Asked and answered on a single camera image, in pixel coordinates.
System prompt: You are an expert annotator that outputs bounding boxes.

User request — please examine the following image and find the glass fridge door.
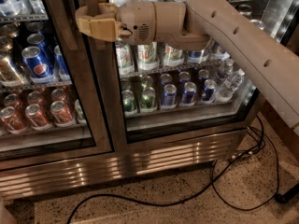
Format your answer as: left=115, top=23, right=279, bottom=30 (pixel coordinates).
left=0, top=0, right=111, bottom=170
left=74, top=0, right=299, bottom=151

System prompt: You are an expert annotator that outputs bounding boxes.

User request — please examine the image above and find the white green can middle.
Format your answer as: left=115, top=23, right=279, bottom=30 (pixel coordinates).
left=137, top=42, right=159, bottom=71

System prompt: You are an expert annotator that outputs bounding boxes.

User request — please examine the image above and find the white green can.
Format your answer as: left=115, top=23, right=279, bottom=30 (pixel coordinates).
left=163, top=44, right=184, bottom=67
left=137, top=42, right=159, bottom=71
left=115, top=41, right=135, bottom=76

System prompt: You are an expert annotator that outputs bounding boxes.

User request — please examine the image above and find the red coke can right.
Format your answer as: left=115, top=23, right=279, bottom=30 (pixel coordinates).
left=50, top=101, right=74, bottom=127

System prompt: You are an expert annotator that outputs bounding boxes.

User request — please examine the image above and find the red coke can left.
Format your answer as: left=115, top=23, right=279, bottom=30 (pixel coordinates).
left=0, top=106, right=28, bottom=133

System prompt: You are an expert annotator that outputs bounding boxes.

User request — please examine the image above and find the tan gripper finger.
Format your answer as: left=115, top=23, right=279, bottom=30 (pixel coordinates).
left=75, top=6, right=133, bottom=42
left=98, top=3, right=118, bottom=18

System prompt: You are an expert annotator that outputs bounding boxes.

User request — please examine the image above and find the blue pepsi can front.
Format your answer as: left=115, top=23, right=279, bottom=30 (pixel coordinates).
left=21, top=46, right=54, bottom=83

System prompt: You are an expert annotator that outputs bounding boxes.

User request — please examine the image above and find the white green can right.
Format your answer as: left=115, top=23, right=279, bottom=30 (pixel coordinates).
left=163, top=44, right=184, bottom=67

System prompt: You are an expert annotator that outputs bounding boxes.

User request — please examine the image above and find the blue can left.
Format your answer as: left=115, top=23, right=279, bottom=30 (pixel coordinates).
left=161, top=84, right=177, bottom=109

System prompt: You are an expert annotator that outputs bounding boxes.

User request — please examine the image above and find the red coke can middle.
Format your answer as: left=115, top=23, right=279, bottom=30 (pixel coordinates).
left=25, top=104, right=52, bottom=131

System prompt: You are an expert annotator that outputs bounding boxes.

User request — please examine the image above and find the clear water bottle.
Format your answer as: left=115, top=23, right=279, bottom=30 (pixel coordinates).
left=215, top=69, right=245, bottom=102

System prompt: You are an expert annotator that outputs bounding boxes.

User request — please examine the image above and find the blue can middle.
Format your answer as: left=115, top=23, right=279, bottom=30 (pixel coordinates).
left=180, top=81, right=197, bottom=106

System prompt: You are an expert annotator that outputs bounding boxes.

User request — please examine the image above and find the white green can left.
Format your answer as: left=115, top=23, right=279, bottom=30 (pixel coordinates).
left=115, top=41, right=135, bottom=76

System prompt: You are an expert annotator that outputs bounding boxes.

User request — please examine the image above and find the gold can front left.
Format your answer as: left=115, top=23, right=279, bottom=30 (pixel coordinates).
left=0, top=50, right=28, bottom=88

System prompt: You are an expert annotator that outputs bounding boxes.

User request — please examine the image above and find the stainless fridge base grille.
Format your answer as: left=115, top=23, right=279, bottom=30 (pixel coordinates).
left=0, top=129, right=248, bottom=200

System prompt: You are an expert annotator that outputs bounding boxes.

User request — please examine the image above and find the red coke can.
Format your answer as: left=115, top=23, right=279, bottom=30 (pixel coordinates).
left=25, top=104, right=52, bottom=131
left=50, top=101, right=74, bottom=127
left=0, top=106, right=28, bottom=133

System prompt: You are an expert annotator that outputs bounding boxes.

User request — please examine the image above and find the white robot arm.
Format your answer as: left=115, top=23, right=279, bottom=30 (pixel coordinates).
left=75, top=0, right=299, bottom=129

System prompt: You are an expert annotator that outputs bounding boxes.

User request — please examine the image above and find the black floor cable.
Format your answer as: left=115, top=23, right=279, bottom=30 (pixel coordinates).
left=66, top=115, right=299, bottom=224

